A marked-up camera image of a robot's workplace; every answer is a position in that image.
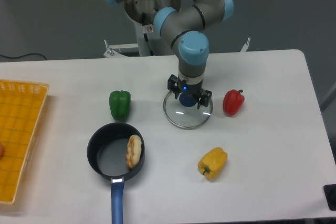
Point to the black object at table edge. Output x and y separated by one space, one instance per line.
330 195

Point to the red toy bell pepper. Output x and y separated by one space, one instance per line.
232 102

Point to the toy bread pastry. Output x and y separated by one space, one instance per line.
134 148

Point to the black saucepan blue handle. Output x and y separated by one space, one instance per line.
106 153

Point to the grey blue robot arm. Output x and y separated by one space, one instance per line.
182 31

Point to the yellow plastic basket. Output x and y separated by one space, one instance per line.
21 107

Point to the glass pot lid blue knob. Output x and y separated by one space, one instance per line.
185 117

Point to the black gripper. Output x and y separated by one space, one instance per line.
191 87

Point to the green toy bell pepper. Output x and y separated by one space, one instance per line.
119 103

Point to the yellow toy bell pepper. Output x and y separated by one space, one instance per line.
212 163

